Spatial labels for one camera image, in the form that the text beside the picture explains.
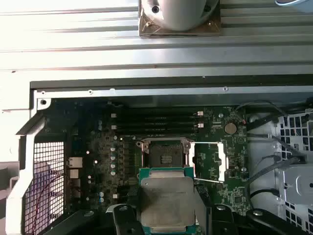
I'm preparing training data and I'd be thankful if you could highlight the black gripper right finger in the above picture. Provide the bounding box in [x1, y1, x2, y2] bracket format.
[195, 182, 308, 235]

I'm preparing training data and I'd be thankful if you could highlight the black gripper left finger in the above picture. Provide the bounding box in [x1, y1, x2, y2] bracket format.
[43, 204, 143, 235]

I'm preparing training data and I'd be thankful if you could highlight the thin metal locking lever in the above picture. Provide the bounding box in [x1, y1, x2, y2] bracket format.
[194, 178, 225, 183]

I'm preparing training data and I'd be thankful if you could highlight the silver-topped CPU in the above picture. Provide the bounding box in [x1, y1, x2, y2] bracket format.
[136, 167, 200, 235]

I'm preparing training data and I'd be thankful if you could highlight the metal socket cover frame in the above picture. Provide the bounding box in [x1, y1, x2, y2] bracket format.
[192, 141, 230, 184]

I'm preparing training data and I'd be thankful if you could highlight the CPU socket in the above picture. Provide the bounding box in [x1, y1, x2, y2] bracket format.
[139, 137, 194, 172]

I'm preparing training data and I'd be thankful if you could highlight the RAM slot with white clips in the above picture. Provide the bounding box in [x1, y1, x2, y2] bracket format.
[110, 123, 205, 130]
[110, 110, 205, 118]

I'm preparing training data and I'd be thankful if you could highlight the silver ethernet port block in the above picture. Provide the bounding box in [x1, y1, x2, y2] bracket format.
[66, 156, 84, 169]

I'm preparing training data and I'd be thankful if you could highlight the grey metal drive cage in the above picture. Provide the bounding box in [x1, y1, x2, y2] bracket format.
[246, 97, 313, 235]

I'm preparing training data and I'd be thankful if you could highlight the green motherboard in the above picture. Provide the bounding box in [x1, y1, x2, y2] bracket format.
[50, 97, 252, 235]

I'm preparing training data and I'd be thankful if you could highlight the round silver coin battery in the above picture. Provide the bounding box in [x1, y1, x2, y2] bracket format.
[224, 122, 237, 135]

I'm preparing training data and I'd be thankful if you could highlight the black and grey PC case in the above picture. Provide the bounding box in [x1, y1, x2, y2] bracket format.
[4, 79, 313, 235]

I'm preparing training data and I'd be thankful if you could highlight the square brown mounting plate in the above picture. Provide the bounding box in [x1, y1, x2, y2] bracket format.
[138, 11, 222, 37]

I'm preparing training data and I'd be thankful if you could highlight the pale blue teach pendant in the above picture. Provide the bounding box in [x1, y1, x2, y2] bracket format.
[274, 0, 313, 13]

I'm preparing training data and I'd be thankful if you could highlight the thick black cable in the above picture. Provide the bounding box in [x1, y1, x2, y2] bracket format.
[248, 188, 281, 205]
[246, 153, 291, 187]

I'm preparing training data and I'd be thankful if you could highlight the red and black twisted wire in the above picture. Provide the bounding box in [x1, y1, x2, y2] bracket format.
[30, 171, 65, 235]

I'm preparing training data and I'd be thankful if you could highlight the thin black wire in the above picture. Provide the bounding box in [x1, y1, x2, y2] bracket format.
[235, 99, 287, 118]

